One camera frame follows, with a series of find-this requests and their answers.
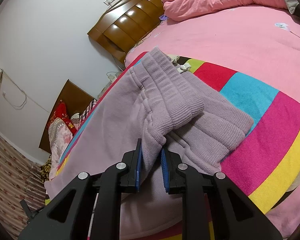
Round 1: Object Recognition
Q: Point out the striped multicolour blanket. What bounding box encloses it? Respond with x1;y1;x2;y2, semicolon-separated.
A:
45;51;300;240

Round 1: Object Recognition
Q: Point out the floral covered nightstand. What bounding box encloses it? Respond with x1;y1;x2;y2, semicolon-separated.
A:
96;77;119;101

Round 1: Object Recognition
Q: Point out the yellow black patterned cloth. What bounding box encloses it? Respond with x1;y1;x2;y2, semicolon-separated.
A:
39;155;51;183

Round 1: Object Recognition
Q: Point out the red plaid folded cloth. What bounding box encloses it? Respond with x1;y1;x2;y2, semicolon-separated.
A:
79;99;97;128

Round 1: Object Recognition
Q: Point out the white charger cable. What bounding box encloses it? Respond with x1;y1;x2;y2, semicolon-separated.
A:
105;70;123;83

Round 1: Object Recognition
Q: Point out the red floral pillow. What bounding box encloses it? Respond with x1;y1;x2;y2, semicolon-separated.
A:
46;100;77;135

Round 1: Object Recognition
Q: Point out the wall power socket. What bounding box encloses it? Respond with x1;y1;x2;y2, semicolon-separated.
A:
104;0;115;6

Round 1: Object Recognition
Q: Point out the dark brown wooden headboard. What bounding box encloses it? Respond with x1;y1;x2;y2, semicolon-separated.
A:
39;80;94;154

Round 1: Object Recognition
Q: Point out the pink bed sheet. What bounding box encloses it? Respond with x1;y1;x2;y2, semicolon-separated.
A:
125;5;300;238

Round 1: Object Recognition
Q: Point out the glossy brown wooden headboard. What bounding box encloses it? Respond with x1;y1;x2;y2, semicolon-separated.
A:
88;0;164;63

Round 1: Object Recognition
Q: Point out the pink floral pillow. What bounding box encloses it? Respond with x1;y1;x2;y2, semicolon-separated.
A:
48;118;73;180

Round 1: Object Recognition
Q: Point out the striped floral curtain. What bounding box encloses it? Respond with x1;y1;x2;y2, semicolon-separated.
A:
0;136;45;239

